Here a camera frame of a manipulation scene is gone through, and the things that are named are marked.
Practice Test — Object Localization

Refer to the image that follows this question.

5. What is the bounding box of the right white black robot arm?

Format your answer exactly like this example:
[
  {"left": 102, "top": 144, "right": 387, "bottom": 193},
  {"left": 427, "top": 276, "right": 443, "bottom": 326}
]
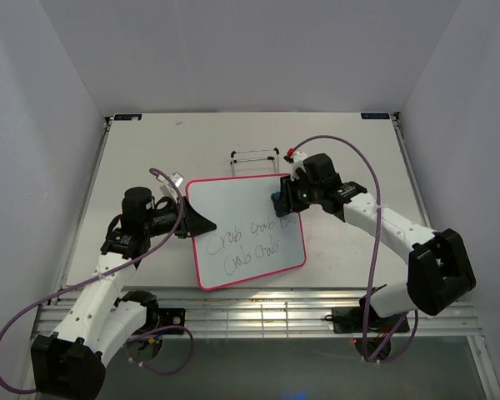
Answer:
[{"left": 271, "top": 150, "right": 477, "bottom": 331}]

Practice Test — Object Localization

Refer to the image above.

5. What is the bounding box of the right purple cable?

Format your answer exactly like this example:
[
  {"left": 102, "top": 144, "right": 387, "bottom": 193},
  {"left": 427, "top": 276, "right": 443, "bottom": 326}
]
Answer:
[{"left": 291, "top": 133, "right": 420, "bottom": 363}]

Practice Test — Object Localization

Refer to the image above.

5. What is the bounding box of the blue bone-shaped eraser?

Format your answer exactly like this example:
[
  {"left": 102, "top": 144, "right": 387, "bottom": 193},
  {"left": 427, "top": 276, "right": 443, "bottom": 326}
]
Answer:
[{"left": 271, "top": 192, "right": 290, "bottom": 218}]

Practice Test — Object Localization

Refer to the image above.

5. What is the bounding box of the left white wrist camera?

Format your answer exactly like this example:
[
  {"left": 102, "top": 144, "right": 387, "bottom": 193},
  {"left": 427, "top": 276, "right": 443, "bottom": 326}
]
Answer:
[{"left": 157, "top": 172, "right": 184, "bottom": 202}]

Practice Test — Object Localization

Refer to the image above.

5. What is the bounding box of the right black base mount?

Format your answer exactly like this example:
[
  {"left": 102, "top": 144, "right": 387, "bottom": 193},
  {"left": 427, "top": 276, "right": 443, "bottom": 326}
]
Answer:
[{"left": 323, "top": 306, "right": 401, "bottom": 333}]

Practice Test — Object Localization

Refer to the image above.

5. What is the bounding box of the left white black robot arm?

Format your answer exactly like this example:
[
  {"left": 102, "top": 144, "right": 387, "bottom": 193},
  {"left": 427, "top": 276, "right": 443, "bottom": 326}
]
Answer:
[{"left": 31, "top": 187, "right": 217, "bottom": 399}]

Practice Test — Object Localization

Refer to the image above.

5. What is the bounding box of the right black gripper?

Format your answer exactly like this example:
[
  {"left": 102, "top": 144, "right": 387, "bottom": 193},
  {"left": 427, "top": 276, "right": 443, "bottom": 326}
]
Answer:
[{"left": 274, "top": 172, "right": 322, "bottom": 215}]

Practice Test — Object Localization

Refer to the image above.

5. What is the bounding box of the black wire whiteboard stand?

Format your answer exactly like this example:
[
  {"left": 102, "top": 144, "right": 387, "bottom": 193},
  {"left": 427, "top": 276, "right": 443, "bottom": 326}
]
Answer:
[{"left": 229, "top": 147, "right": 280, "bottom": 178}]

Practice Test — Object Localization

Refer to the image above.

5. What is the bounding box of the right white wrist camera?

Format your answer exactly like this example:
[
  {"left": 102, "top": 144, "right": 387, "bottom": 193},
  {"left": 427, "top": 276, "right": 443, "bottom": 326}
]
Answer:
[{"left": 284, "top": 148, "right": 308, "bottom": 181}]

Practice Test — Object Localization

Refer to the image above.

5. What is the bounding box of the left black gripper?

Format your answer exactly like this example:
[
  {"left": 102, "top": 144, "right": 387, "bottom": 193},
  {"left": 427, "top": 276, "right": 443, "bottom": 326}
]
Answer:
[{"left": 144, "top": 197, "right": 218, "bottom": 240}]

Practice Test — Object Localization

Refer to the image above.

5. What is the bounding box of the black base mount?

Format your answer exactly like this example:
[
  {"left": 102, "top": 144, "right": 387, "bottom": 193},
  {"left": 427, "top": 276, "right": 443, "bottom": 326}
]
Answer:
[
  {"left": 323, "top": 306, "right": 401, "bottom": 333},
  {"left": 153, "top": 308, "right": 186, "bottom": 335}
]

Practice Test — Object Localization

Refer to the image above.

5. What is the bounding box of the aluminium rail frame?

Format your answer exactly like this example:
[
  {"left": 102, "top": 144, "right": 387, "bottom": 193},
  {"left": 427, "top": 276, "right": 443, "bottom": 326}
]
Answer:
[{"left": 32, "top": 287, "right": 483, "bottom": 340}]

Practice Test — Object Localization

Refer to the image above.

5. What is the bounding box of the pink framed whiteboard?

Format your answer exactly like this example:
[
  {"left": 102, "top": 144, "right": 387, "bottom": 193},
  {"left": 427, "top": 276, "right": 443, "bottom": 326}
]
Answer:
[{"left": 186, "top": 174, "right": 307, "bottom": 291}]

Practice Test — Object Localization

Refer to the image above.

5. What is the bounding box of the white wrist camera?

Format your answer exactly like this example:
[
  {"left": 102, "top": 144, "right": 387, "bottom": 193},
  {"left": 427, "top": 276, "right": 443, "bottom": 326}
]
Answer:
[
  {"left": 157, "top": 172, "right": 184, "bottom": 202},
  {"left": 284, "top": 148, "right": 308, "bottom": 181}
]

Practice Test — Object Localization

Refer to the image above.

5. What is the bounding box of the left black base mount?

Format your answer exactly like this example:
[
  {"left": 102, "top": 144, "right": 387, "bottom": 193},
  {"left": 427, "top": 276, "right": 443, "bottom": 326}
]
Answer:
[{"left": 153, "top": 308, "right": 186, "bottom": 335}]

